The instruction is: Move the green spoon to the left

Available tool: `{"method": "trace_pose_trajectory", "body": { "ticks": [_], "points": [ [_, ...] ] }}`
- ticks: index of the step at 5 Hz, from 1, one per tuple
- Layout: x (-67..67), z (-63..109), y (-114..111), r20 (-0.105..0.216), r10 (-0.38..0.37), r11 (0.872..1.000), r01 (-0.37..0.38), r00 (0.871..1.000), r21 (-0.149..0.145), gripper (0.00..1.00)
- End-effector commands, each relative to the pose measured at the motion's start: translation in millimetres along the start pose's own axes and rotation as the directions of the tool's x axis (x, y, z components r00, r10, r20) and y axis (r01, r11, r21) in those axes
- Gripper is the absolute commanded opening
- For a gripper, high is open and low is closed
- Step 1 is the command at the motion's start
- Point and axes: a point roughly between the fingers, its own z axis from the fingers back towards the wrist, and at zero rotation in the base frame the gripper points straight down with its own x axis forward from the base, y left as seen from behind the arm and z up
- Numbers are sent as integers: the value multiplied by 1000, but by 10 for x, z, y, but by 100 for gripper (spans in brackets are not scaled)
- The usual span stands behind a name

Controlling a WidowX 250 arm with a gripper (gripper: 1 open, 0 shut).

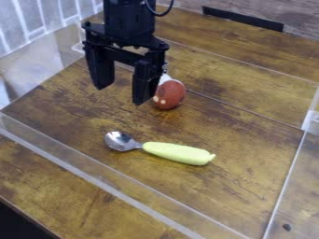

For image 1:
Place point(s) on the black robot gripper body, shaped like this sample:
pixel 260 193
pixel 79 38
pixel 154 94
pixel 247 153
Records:
pixel 124 38

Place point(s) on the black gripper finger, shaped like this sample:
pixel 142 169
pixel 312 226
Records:
pixel 146 80
pixel 100 66

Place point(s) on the green handled metal spoon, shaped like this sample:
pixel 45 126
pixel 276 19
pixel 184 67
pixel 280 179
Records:
pixel 174 152

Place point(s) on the red toy mushroom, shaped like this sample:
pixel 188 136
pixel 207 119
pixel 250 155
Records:
pixel 170 93

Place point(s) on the black strip on table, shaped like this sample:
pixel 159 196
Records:
pixel 227 15

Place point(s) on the clear acrylic front barrier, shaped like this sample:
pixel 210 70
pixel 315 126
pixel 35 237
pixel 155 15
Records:
pixel 148 200

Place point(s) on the clear acrylic barrier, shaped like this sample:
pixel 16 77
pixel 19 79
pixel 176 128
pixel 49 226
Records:
pixel 148 200
pixel 295 214

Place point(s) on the clear acrylic right barrier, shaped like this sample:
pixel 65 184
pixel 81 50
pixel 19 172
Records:
pixel 295 214

